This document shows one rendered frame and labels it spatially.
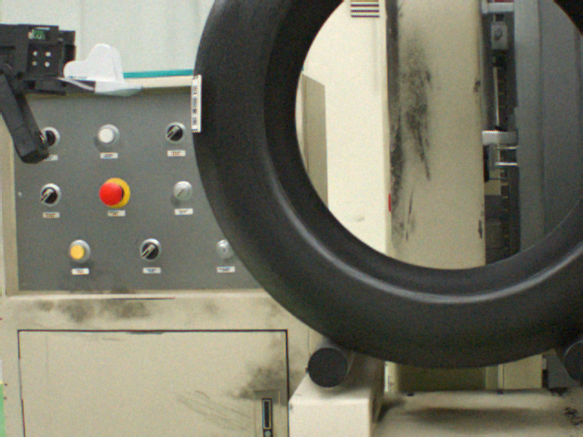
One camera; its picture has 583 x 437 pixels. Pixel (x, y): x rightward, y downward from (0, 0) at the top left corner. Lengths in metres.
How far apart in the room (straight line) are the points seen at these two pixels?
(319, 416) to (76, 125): 0.96
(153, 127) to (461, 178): 0.65
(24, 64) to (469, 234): 0.65
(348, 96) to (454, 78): 3.14
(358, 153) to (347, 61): 0.36
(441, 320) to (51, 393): 1.02
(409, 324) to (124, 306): 0.89
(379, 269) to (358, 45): 3.31
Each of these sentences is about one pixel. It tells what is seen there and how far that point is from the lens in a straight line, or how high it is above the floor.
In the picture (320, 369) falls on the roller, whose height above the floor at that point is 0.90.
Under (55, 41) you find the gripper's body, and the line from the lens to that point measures 1.44.
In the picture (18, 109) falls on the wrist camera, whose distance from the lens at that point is 1.47.
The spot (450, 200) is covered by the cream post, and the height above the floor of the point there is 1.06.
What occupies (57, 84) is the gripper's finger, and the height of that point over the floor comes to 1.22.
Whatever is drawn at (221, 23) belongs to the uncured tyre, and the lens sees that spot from 1.33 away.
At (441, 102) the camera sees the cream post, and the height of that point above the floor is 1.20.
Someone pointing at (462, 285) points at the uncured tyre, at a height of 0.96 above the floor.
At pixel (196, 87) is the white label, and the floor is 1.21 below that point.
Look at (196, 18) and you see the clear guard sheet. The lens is 2.09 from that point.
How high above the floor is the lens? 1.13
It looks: 3 degrees down
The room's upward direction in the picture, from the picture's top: 2 degrees counter-clockwise
